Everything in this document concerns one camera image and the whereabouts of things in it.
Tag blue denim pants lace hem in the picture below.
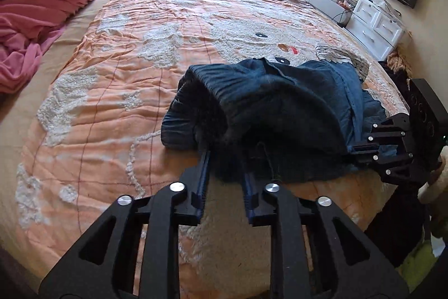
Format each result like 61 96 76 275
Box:
161 58 386 182

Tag tan crumpled cloth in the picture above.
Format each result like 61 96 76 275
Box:
386 48 413 78

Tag white drawer cabinet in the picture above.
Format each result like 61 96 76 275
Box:
346 0 411 61

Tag long white low cabinet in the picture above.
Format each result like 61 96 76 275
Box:
306 0 352 27

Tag orange white bedspread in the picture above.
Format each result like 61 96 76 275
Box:
1 0 408 294

